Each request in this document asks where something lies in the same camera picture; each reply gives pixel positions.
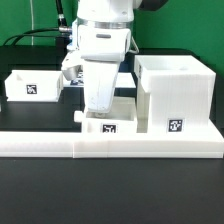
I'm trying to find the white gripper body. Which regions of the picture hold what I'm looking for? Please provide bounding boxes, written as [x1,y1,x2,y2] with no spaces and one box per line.
[61,19,131,114]

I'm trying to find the white drawer box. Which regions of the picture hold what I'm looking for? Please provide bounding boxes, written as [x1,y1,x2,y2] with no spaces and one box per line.
[5,70,63,102]
[74,97,137,134]

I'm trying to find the white drawer box front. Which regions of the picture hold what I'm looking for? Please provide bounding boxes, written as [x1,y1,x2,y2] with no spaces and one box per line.
[74,97,137,134]

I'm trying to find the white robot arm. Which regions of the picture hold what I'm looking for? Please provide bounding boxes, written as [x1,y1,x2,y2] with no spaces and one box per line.
[61,0,168,114]

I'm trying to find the white drawer cabinet housing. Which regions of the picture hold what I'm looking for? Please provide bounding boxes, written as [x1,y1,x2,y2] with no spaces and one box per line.
[134,55,216,133]

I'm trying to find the white marker plate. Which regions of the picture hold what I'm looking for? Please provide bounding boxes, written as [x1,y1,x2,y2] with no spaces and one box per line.
[63,72,136,88]

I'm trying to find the white L-shaped base fence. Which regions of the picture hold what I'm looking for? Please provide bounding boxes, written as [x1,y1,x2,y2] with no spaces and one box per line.
[0,123,224,158]

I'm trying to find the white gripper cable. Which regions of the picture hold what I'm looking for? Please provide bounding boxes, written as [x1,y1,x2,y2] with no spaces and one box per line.
[128,36,140,55]

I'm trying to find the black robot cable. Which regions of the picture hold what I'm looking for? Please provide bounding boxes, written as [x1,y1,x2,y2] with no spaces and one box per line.
[2,0,73,47]

